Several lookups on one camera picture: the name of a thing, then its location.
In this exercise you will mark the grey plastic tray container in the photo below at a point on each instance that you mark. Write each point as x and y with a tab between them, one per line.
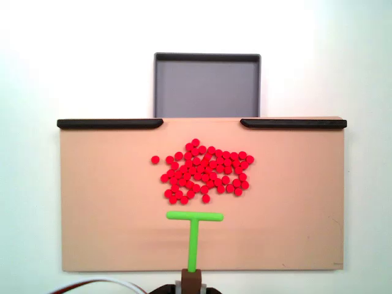
206	88

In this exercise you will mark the green T pusher brown block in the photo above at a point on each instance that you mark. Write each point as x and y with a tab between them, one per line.
194	239

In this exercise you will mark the beige flat board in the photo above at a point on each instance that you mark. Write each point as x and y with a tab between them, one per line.
107	214

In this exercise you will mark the black edge rail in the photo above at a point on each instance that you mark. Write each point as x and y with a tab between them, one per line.
107	124
294	124

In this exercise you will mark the red cylindrical granule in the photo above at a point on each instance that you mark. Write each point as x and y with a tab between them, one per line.
184	200
195	142
206	198
155	159
173	199

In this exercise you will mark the red granule pile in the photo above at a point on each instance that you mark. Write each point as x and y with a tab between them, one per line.
199	168

